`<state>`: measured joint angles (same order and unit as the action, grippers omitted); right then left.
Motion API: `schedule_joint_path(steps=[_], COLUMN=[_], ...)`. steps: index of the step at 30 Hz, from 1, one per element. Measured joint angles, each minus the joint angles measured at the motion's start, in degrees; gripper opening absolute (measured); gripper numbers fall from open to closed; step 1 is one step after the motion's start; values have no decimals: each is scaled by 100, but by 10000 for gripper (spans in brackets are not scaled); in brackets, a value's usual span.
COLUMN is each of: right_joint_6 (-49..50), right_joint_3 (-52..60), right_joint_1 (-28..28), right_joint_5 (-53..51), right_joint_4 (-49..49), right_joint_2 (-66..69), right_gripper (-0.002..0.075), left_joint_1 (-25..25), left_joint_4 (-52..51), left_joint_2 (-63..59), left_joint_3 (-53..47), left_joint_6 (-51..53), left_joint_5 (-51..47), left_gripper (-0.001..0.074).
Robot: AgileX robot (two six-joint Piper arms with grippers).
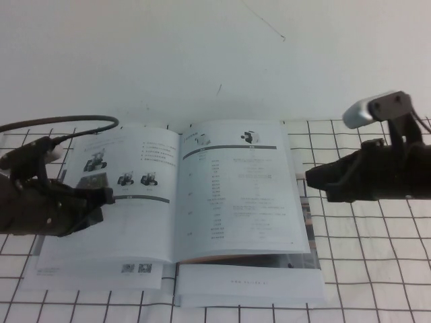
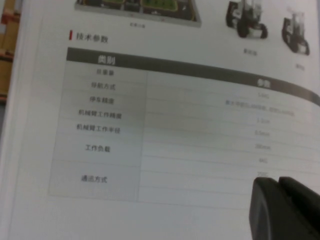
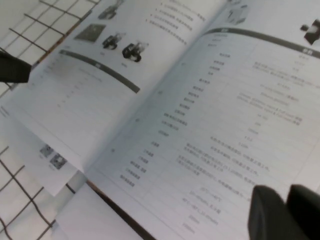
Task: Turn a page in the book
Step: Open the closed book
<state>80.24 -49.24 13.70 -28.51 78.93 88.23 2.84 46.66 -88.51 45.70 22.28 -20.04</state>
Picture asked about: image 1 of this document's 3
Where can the white black-grid tablecloth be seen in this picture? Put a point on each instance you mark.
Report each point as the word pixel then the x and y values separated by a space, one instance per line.
pixel 370 255

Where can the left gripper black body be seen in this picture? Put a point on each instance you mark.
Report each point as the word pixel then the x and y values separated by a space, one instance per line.
pixel 37 208

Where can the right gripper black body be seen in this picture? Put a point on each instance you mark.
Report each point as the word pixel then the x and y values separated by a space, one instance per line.
pixel 394 175

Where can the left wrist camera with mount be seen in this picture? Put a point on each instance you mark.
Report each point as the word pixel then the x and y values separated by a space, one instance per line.
pixel 33 148

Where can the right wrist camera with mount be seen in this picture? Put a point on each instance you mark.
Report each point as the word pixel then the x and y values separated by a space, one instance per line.
pixel 360 112

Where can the white-paged book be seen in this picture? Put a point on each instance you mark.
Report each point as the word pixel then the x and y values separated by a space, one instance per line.
pixel 219 202

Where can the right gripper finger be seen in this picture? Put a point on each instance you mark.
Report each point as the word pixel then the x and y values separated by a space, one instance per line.
pixel 331 173
pixel 341 193

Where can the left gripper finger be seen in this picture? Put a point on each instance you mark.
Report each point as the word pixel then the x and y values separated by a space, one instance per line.
pixel 97 196
pixel 91 218

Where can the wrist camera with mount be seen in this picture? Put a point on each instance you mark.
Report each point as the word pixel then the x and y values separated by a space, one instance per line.
pixel 33 148
pixel 360 112

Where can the white leaflet with web address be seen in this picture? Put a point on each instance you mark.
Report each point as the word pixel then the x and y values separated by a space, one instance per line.
pixel 249 286

